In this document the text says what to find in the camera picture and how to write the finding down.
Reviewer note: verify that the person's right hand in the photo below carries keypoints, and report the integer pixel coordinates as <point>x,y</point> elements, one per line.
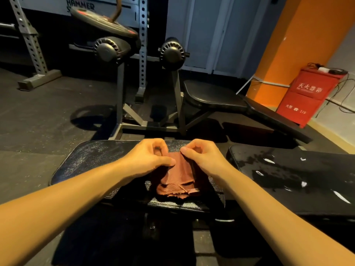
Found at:
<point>210,160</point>

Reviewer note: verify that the person's left hand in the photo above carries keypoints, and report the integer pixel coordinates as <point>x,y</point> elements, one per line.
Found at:
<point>141,160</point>

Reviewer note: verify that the person's right thumb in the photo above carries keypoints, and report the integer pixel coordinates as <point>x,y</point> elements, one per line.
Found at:
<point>190,155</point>

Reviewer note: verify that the person's left thumb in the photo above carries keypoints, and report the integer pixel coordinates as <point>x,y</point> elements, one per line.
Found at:
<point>165,162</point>

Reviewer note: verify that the reddish brown cloth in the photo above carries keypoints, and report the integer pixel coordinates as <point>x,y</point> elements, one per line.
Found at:
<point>177,177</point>

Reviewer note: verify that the person's left forearm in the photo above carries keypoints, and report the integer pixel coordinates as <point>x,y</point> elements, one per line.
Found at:
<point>61,207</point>

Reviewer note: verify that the person's right forearm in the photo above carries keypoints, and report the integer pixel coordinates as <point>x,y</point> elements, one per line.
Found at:
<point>277,221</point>

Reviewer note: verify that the smooth black bench seat pad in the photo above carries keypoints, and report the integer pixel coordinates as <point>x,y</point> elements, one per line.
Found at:
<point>210,94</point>

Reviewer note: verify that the cracked black bench seat pad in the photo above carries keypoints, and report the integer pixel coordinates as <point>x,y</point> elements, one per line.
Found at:
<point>91,160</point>

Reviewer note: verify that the smooth black bench back pad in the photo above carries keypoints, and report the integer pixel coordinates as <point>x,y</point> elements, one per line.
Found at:
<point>277,120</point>

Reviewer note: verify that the black foam roller pad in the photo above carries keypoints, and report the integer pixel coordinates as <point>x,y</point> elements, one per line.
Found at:
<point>111,49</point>
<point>172,53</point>

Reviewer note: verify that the thin grey metal rod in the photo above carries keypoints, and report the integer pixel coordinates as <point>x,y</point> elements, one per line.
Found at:
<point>263,82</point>

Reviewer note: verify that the cracked black bench back pad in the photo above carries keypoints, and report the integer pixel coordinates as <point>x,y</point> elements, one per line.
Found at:
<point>299,185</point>

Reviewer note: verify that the grey perforated rack upright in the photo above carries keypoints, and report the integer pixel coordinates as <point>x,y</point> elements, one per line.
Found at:
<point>29,38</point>
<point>143,38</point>

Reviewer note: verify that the white double door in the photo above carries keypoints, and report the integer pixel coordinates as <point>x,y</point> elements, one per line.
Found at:
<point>216,33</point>

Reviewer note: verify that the red fire extinguisher box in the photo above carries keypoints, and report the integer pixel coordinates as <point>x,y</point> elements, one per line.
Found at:
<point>307,95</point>

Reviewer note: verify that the black weight plate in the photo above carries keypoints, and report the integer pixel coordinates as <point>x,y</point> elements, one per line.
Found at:
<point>102,22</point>

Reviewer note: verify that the brown curved bar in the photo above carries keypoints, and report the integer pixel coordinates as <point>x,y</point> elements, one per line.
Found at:
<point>118,9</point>

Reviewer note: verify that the steel barbell end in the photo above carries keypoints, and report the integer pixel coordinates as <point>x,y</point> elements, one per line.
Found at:
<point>7,26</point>

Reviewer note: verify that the grey metal bench frame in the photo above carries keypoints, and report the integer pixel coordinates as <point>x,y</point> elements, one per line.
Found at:
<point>177,108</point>

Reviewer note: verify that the white wall banner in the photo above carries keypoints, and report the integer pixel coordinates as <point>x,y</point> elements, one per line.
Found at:
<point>55,5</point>

